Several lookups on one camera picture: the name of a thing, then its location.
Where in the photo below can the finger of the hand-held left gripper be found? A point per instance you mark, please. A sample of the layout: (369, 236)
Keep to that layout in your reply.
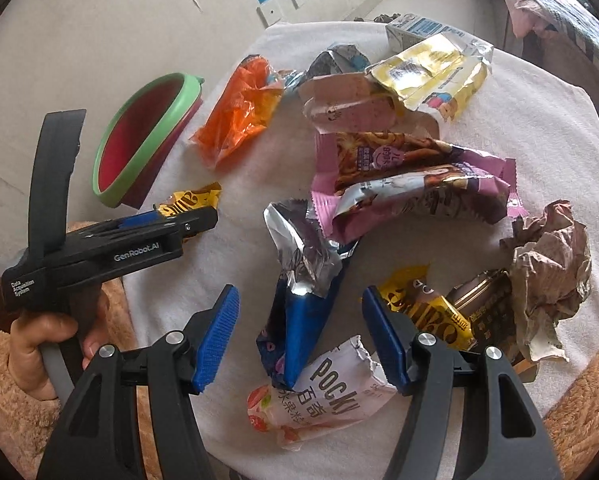
(199, 220)
(139, 220)

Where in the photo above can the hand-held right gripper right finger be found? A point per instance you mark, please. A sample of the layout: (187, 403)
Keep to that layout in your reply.
(384, 340)

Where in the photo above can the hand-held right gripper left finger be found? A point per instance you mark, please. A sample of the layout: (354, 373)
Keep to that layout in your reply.
(217, 340)

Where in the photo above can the small yellow candy wrapper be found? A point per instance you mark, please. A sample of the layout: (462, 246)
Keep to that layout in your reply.
(194, 196)

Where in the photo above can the green-rimmed red bin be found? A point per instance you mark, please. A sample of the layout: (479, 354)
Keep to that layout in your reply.
(129, 150)

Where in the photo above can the blue white wrapper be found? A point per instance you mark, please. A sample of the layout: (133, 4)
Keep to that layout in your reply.
(337, 60)

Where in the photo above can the yellow cardboard carton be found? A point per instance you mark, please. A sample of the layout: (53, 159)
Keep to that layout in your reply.
(429, 67)

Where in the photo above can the person's left forearm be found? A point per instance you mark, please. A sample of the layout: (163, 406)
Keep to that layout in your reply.
(9, 410)

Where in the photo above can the person's left hand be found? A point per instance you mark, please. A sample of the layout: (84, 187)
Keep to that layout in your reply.
(34, 340)

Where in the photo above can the yellow brown candy wrapper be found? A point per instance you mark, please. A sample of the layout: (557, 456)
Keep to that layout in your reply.
(429, 305)

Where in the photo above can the white pink biscuit wrapper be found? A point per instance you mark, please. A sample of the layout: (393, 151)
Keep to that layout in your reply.
(324, 395)

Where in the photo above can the silver blue foil bag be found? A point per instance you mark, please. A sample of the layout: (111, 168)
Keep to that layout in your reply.
(299, 330)

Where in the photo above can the dark brown foil wrapper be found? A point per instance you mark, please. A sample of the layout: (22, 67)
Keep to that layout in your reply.
(489, 305)

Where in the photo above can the orange plastic wrapper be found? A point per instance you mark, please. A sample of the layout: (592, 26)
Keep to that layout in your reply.
(234, 115)

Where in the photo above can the white brown snack wrapper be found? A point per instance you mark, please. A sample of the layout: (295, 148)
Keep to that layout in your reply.
(404, 197)

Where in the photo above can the pink snack bag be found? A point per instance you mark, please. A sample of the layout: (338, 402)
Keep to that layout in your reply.
(369, 152)

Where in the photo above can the crumpled brown paper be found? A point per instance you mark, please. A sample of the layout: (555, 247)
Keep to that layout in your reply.
(549, 260)

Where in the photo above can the pale pink wrapper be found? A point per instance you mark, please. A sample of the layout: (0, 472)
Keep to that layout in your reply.
(349, 105)

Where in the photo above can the person's right leg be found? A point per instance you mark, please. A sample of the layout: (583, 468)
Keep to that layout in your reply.
(584, 400)

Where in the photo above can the white blue milk carton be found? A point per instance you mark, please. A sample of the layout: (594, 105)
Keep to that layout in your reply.
(414, 27)

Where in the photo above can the pink bed sheet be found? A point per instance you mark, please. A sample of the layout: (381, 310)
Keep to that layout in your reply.
(522, 15)

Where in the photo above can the bed with plaid quilt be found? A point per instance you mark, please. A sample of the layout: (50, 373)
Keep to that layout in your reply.
(569, 5)

